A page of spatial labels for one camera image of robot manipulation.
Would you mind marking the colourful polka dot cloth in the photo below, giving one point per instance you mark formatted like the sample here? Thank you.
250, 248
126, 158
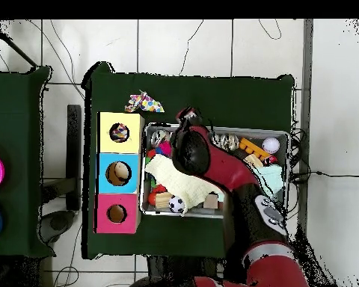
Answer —
119, 133
145, 103

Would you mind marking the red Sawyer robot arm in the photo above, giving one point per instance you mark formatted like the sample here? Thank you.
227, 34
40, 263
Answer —
227, 170

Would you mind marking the shallow mesh bin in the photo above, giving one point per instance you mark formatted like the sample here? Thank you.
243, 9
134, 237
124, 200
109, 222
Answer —
275, 133

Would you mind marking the wooden box with three holes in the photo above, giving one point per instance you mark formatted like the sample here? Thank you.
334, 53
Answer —
128, 185

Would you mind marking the crushed silver can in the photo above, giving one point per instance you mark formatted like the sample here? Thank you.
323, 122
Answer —
158, 137

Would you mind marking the dark green tablecloth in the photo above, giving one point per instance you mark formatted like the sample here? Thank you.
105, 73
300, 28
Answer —
227, 98
18, 119

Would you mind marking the cream waffle cloth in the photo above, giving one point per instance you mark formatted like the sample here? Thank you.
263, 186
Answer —
179, 182

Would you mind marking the small toy soccer ball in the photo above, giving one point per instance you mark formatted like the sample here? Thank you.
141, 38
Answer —
176, 204

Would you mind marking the mint green waffle cloth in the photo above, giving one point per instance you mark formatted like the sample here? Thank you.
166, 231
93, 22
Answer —
273, 178

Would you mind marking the grey metal bar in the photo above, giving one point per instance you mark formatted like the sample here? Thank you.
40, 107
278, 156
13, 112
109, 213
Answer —
306, 89

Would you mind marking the black tripod leg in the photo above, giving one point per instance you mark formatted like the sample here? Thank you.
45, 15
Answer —
18, 50

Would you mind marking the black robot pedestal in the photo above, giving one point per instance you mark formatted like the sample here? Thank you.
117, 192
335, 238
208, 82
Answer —
179, 269

